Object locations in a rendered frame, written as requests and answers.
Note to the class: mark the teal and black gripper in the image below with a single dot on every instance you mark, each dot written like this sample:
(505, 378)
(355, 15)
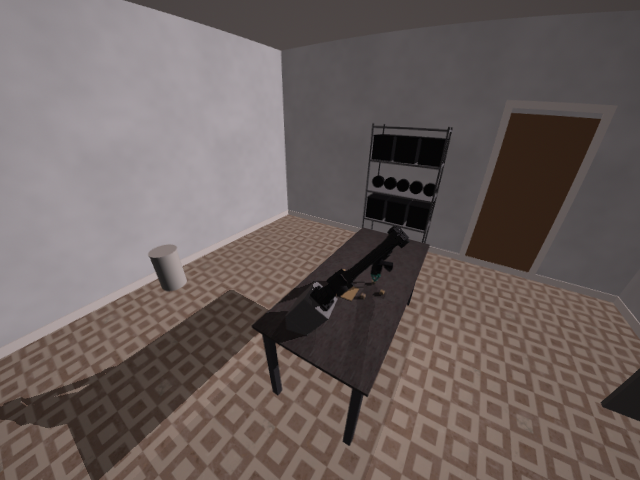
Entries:
(377, 273)

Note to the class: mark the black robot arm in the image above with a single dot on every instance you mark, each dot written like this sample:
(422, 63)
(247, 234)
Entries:
(336, 281)

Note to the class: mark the tan flat mat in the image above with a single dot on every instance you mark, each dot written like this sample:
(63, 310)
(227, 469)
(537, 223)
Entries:
(349, 295)

